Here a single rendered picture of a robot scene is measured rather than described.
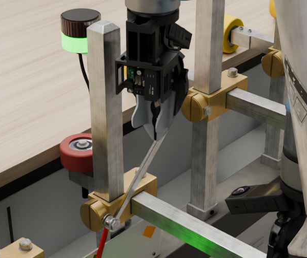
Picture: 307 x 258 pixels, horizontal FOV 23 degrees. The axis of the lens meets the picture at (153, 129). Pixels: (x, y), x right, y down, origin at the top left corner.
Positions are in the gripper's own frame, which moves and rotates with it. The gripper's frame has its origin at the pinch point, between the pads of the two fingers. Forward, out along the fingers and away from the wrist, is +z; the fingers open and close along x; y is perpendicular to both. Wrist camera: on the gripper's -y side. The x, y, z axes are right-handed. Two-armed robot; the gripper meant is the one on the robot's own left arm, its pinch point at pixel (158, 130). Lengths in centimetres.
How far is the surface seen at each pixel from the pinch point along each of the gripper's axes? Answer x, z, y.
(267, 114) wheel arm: 11.6, 5.9, -22.0
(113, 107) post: -7.0, -2.8, 0.8
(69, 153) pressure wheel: -17.4, 10.1, -3.7
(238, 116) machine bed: -5, 32, -67
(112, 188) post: -7.2, 11.4, 1.4
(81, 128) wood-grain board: -20.0, 10.7, -13.0
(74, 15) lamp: -13.8, -16.0, -1.0
